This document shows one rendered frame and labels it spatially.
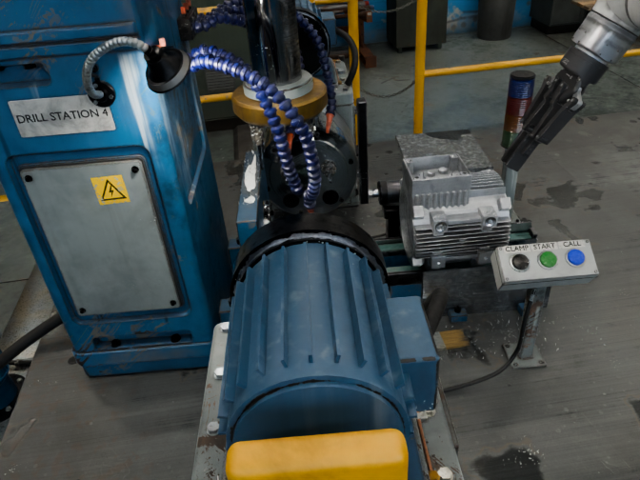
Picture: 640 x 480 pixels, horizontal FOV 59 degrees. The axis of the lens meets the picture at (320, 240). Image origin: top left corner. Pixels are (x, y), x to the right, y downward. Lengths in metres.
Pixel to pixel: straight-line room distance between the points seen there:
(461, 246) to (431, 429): 0.60
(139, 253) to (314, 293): 0.59
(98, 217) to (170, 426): 0.43
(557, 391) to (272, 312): 0.80
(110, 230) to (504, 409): 0.80
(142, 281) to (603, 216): 1.25
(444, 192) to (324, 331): 0.72
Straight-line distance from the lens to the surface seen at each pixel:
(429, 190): 1.16
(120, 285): 1.13
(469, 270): 1.26
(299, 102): 1.02
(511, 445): 1.12
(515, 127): 1.53
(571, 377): 1.26
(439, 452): 0.65
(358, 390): 0.46
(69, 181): 1.03
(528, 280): 1.06
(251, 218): 1.05
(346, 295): 0.54
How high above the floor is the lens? 1.69
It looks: 35 degrees down
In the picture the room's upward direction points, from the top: 5 degrees counter-clockwise
